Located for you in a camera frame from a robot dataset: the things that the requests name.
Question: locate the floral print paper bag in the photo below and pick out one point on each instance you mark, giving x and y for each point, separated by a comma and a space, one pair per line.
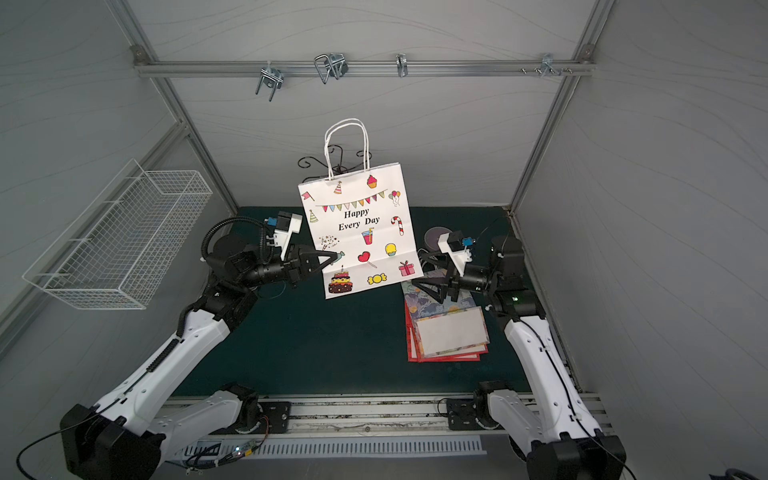
447, 328

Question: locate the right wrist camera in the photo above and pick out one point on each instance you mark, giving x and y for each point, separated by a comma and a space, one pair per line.
457, 247

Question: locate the white printed paper bag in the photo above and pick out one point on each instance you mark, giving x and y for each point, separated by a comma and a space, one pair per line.
364, 218

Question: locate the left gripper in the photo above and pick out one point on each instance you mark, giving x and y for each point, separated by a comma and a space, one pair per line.
295, 265

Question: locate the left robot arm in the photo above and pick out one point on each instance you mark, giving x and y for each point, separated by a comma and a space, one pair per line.
123, 436

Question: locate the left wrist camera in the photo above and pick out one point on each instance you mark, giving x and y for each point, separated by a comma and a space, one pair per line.
281, 229

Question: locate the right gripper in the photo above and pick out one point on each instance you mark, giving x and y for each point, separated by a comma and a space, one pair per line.
452, 284

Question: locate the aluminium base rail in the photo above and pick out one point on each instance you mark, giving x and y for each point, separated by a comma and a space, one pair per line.
355, 416

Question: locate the slotted cable duct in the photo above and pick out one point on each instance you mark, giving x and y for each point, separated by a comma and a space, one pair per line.
370, 447

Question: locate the black metal cup tree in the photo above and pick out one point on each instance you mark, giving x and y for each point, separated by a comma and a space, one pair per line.
338, 168

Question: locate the white wire wall basket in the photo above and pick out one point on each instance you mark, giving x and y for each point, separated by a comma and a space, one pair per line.
115, 254

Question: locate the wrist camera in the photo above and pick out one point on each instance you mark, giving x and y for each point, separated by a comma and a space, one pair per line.
457, 247
281, 229

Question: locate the pink ceramic bowl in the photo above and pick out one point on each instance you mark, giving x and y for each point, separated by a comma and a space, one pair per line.
432, 236

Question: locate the red RICH paper bag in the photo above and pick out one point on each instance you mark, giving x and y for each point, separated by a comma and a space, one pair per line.
414, 358

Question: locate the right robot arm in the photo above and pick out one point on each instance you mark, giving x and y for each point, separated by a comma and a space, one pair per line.
560, 439

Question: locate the aluminium top rail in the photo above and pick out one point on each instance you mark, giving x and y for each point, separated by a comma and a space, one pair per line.
357, 68

